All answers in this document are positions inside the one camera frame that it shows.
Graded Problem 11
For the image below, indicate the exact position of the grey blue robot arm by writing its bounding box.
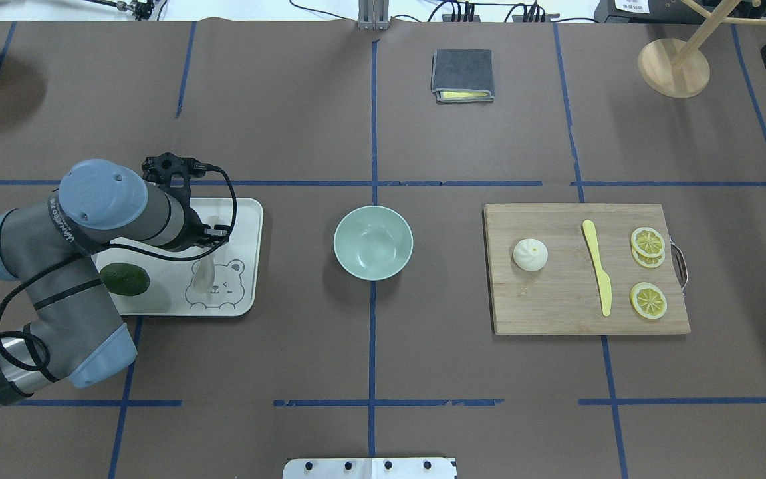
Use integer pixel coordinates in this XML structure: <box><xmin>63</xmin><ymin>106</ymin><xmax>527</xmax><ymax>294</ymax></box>
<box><xmin>0</xmin><ymin>154</ymin><xmax>235</xmax><ymax>407</ymax></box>

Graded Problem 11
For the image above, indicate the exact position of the green avocado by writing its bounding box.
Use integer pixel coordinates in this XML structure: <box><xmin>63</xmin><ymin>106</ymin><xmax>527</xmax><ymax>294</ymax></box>
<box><xmin>98</xmin><ymin>263</ymin><xmax>151</xmax><ymax>297</ymax></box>

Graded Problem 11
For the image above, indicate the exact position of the top lemon slice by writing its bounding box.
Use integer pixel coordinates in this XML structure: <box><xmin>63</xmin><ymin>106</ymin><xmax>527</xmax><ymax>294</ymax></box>
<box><xmin>630</xmin><ymin>226</ymin><xmax>666</xmax><ymax>258</ymax></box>

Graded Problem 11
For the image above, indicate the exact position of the white ceramic soup spoon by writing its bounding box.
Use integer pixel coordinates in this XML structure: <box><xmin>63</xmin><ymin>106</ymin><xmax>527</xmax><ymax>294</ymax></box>
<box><xmin>191</xmin><ymin>251</ymin><xmax>216</xmax><ymax>294</ymax></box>

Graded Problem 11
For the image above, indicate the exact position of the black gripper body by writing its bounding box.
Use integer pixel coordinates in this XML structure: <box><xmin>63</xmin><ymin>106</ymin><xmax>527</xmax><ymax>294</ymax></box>
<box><xmin>184</xmin><ymin>213</ymin><xmax>232</xmax><ymax>249</ymax></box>

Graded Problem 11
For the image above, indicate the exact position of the black camera mount wrist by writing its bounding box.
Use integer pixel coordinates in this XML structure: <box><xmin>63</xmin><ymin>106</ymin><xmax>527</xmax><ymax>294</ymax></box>
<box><xmin>141</xmin><ymin>152</ymin><xmax>217</xmax><ymax>206</ymax></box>

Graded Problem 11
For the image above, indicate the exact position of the bamboo cutting board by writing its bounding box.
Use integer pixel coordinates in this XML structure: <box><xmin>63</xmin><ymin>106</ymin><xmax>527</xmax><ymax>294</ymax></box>
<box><xmin>483</xmin><ymin>203</ymin><xmax>691</xmax><ymax>335</ymax></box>

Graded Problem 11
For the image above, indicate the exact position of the wooden cup tree stand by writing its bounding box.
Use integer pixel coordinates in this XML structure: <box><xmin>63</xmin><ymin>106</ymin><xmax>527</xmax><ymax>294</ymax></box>
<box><xmin>636</xmin><ymin>1</ymin><xmax>766</xmax><ymax>99</ymax></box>

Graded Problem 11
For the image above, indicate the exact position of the under lemon slice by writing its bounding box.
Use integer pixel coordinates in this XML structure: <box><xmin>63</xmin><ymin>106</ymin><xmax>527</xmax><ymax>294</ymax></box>
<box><xmin>632</xmin><ymin>251</ymin><xmax>666</xmax><ymax>269</ymax></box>

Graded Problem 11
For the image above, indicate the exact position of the yellow plastic knife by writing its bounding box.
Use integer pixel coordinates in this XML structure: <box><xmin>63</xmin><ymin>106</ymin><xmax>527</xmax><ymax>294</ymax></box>
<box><xmin>582</xmin><ymin>219</ymin><xmax>613</xmax><ymax>317</ymax></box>

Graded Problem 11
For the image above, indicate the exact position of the grey folded cloth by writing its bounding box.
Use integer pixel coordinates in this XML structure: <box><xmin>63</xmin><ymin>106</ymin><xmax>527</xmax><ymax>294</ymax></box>
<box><xmin>430</xmin><ymin>49</ymin><xmax>495</xmax><ymax>104</ymax></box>

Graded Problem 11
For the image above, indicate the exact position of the light green bowl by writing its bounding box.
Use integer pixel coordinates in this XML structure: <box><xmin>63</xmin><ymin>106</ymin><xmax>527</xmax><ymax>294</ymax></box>
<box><xmin>332</xmin><ymin>204</ymin><xmax>414</xmax><ymax>281</ymax></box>

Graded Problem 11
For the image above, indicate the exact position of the cream bear serving tray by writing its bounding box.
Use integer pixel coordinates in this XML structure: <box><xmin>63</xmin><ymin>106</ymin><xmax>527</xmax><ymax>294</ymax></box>
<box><xmin>93</xmin><ymin>198</ymin><xmax>263</xmax><ymax>317</ymax></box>

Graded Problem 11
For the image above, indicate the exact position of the lower lemon slice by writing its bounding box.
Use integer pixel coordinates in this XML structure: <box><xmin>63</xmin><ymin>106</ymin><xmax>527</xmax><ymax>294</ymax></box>
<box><xmin>629</xmin><ymin>282</ymin><xmax>668</xmax><ymax>319</ymax></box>

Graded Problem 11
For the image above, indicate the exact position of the white steamed bun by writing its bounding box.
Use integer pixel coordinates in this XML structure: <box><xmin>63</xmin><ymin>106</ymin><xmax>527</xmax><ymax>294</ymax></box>
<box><xmin>511</xmin><ymin>238</ymin><xmax>549</xmax><ymax>272</ymax></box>

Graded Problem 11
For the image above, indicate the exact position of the aluminium frame post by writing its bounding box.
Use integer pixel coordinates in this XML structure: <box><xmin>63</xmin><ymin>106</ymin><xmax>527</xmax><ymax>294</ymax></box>
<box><xmin>358</xmin><ymin>0</ymin><xmax>391</xmax><ymax>31</ymax></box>

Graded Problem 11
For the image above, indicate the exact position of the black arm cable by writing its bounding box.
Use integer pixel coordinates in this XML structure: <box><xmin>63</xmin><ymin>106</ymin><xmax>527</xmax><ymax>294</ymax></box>
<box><xmin>0</xmin><ymin>164</ymin><xmax>237</xmax><ymax>383</ymax></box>

